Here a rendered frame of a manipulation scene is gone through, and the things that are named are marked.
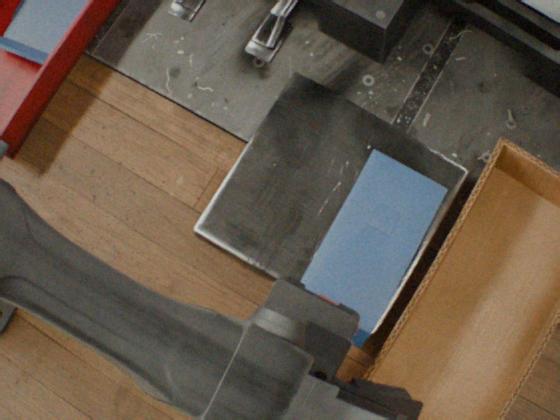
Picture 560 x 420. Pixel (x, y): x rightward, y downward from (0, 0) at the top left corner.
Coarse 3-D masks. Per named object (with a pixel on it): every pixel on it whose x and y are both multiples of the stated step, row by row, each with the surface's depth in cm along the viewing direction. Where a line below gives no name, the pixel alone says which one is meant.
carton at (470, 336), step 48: (480, 192) 99; (528, 192) 101; (480, 240) 100; (528, 240) 100; (432, 288) 99; (480, 288) 99; (528, 288) 98; (432, 336) 98; (480, 336) 98; (528, 336) 97; (432, 384) 97; (480, 384) 96
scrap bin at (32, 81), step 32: (0, 0) 108; (96, 0) 101; (0, 32) 107; (96, 32) 106; (0, 64) 106; (32, 64) 106; (64, 64) 103; (0, 96) 105; (32, 96) 100; (0, 128) 104; (32, 128) 104
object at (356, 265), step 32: (384, 160) 100; (352, 192) 99; (384, 192) 99; (416, 192) 99; (352, 224) 99; (416, 224) 98; (320, 256) 98; (352, 256) 98; (384, 256) 98; (320, 288) 97; (352, 288) 97; (384, 288) 97
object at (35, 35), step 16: (32, 0) 107; (48, 0) 107; (64, 0) 107; (80, 0) 107; (16, 16) 107; (32, 16) 106; (48, 16) 106; (64, 16) 106; (16, 32) 106; (32, 32) 106; (48, 32) 106; (64, 32) 106; (16, 48) 103; (32, 48) 105; (48, 48) 105
